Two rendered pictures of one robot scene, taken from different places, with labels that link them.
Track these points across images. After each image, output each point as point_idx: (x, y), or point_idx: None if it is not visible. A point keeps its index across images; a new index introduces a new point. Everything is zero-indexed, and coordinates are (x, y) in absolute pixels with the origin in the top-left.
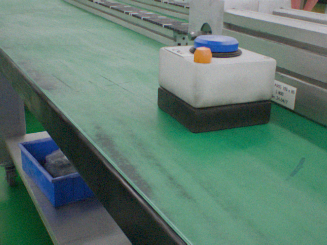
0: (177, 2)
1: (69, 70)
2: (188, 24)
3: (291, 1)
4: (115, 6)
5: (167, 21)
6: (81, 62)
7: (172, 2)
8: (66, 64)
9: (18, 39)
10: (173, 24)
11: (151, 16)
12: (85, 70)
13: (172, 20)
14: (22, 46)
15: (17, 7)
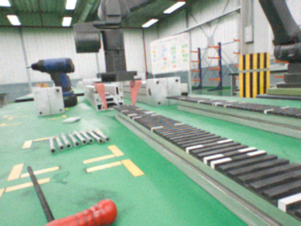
0: (207, 147)
1: (222, 98)
2: (181, 98)
3: (105, 93)
4: (287, 108)
5: (194, 99)
6: (222, 99)
7: (222, 144)
8: (227, 99)
9: (289, 102)
10: (189, 97)
11: (210, 100)
12: (216, 99)
13: (191, 99)
14: (267, 100)
15: None
